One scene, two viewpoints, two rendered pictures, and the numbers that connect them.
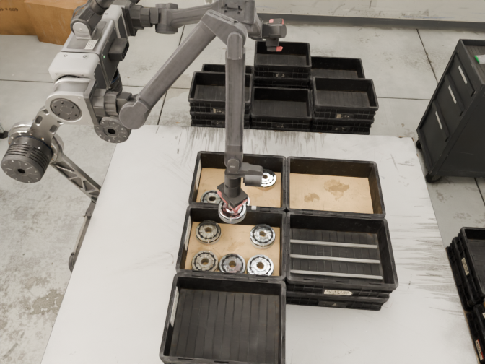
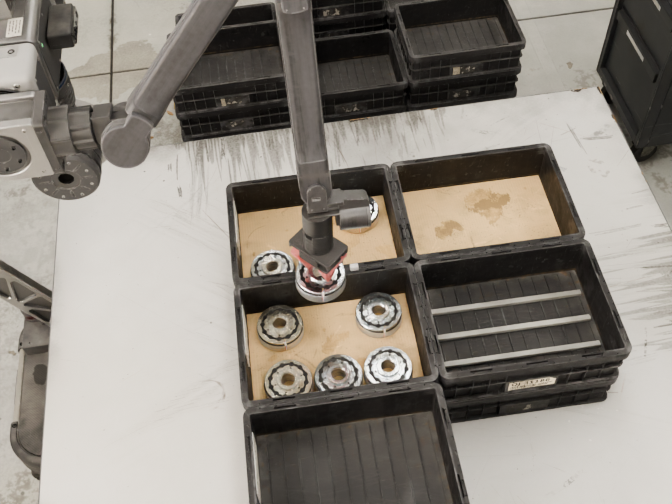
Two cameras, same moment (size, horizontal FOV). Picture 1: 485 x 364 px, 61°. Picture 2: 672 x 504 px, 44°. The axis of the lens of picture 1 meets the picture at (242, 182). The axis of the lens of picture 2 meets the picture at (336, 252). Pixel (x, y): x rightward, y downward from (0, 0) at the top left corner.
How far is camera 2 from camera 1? 0.21 m
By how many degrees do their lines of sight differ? 5
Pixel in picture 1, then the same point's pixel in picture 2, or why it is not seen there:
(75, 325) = not seen: outside the picture
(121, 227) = (112, 353)
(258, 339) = (414, 491)
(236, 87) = (303, 59)
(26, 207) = not seen: outside the picture
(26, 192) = not seen: outside the picture
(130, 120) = (123, 152)
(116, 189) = (82, 285)
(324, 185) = (465, 202)
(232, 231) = (322, 317)
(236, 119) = (310, 116)
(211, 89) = (207, 63)
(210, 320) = (322, 478)
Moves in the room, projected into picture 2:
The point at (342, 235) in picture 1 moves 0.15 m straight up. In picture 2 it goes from (516, 283) to (526, 244)
